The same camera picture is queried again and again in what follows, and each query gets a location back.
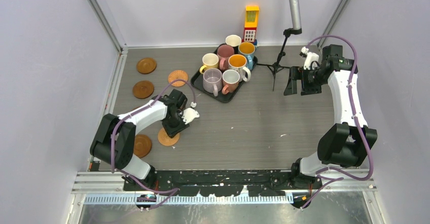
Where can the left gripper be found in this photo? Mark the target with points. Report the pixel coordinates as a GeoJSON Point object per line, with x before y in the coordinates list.
{"type": "Point", "coordinates": [172, 132]}

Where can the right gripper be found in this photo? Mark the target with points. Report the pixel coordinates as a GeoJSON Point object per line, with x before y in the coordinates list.
{"type": "Point", "coordinates": [297, 73]}

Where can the woven rattan coaster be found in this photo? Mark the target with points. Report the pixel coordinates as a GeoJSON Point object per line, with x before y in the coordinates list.
{"type": "Point", "coordinates": [165, 140]}
{"type": "Point", "coordinates": [177, 78]}

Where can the black plastic tray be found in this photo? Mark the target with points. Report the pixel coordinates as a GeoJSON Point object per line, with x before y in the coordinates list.
{"type": "Point", "coordinates": [223, 72]}

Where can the yellow mug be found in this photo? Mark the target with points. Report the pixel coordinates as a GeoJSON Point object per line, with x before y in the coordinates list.
{"type": "Point", "coordinates": [209, 60]}

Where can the dusty pink mug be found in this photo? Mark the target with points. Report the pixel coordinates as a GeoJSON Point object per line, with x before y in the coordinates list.
{"type": "Point", "coordinates": [224, 52]}

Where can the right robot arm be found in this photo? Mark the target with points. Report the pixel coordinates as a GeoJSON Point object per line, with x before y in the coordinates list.
{"type": "Point", "coordinates": [346, 143]}

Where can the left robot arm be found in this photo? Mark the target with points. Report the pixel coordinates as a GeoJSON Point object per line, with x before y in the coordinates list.
{"type": "Point", "coordinates": [114, 139]}

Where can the brown wooden saucer near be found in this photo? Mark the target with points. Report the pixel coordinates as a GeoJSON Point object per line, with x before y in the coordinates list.
{"type": "Point", "coordinates": [142, 145]}

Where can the brown wooden saucer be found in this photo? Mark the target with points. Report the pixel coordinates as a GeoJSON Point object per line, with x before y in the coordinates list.
{"type": "Point", "coordinates": [146, 65]}
{"type": "Point", "coordinates": [142, 145]}
{"type": "Point", "coordinates": [143, 89]}

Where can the black tripod stand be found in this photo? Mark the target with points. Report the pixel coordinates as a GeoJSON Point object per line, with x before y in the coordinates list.
{"type": "Point", "coordinates": [276, 67]}

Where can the blue orange-inside mug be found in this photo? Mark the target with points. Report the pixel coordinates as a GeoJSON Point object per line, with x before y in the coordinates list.
{"type": "Point", "coordinates": [247, 49]}

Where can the white floral orange-inside mug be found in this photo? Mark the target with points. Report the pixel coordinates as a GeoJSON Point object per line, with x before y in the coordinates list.
{"type": "Point", "coordinates": [238, 63]}

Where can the lilac ribbed mug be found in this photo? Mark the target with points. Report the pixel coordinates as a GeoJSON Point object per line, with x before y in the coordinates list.
{"type": "Point", "coordinates": [212, 81]}

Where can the brown wooden saucer far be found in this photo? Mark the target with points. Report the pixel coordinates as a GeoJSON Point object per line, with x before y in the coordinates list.
{"type": "Point", "coordinates": [146, 65]}

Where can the salmon pink mug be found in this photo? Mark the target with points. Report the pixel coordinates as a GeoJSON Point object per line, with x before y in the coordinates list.
{"type": "Point", "coordinates": [230, 79]}

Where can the black white-inside mug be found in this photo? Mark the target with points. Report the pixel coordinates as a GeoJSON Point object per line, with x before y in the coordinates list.
{"type": "Point", "coordinates": [234, 41]}

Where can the colourful toy block tower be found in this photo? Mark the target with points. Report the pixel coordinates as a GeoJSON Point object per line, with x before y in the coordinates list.
{"type": "Point", "coordinates": [250, 24]}

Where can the grey metal pole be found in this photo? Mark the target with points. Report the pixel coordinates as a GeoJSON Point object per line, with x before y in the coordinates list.
{"type": "Point", "coordinates": [295, 14]}

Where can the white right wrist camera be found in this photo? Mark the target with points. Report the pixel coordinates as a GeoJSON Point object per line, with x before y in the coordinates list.
{"type": "Point", "coordinates": [311, 59]}

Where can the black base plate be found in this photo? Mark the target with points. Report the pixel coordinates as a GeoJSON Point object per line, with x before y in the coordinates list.
{"type": "Point", "coordinates": [221, 183]}

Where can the aluminium rail frame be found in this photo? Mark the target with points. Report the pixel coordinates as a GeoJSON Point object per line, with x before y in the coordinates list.
{"type": "Point", "coordinates": [106, 188]}

